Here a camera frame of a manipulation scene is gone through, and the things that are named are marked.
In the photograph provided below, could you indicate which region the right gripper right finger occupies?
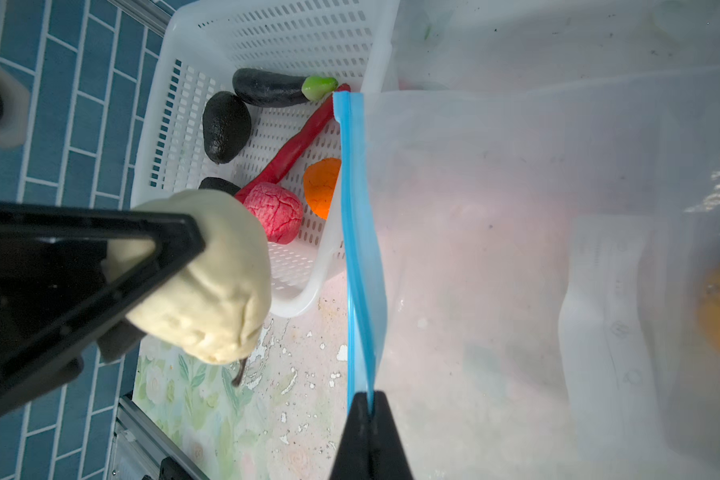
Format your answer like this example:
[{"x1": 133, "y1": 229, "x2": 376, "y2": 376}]
[{"x1": 368, "y1": 391, "x2": 414, "y2": 480}]

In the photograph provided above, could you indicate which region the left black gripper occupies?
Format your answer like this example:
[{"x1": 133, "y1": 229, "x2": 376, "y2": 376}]
[{"x1": 0, "y1": 202, "x2": 205, "y2": 417}]

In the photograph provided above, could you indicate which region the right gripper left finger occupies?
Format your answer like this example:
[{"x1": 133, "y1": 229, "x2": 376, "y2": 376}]
[{"x1": 329, "y1": 392, "x2": 372, "y2": 480}]

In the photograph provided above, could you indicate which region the clear zip bag blue zipper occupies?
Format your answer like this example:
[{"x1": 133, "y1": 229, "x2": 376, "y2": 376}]
[{"x1": 334, "y1": 66, "x2": 720, "y2": 479}]

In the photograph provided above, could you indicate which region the black toy avocado lower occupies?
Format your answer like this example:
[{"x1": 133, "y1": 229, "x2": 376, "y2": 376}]
[{"x1": 199, "y1": 177, "x2": 241, "y2": 196}]

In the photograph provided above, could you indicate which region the black toy avocado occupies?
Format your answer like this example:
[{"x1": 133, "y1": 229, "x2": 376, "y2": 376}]
[
  {"x1": 202, "y1": 91, "x2": 252, "y2": 164},
  {"x1": 199, "y1": 177, "x2": 241, "y2": 196}
]

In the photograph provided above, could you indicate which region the pink toy fruit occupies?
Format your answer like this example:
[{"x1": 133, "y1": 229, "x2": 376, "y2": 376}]
[{"x1": 244, "y1": 183, "x2": 304, "y2": 245}]

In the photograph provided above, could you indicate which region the red toy chili pepper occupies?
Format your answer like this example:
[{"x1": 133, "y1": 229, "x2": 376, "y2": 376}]
[{"x1": 234, "y1": 93, "x2": 334, "y2": 203}]

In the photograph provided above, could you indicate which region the black toy avocado upper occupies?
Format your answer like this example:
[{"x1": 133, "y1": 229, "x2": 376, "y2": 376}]
[{"x1": 202, "y1": 91, "x2": 252, "y2": 164}]

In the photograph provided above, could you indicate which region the orange toy tangerine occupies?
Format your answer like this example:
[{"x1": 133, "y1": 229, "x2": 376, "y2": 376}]
[{"x1": 303, "y1": 158, "x2": 341, "y2": 220}]

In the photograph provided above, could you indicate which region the dark toy eggplant green stem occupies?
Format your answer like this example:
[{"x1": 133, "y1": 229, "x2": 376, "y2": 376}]
[{"x1": 232, "y1": 68, "x2": 339, "y2": 108}]

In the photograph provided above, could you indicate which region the white plastic perforated basket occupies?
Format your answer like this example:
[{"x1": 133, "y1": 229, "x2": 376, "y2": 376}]
[{"x1": 129, "y1": 0, "x2": 401, "y2": 319}]

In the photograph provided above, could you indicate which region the aluminium front rail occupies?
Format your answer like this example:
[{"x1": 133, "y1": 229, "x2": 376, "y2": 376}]
[{"x1": 103, "y1": 393, "x2": 207, "y2": 479}]

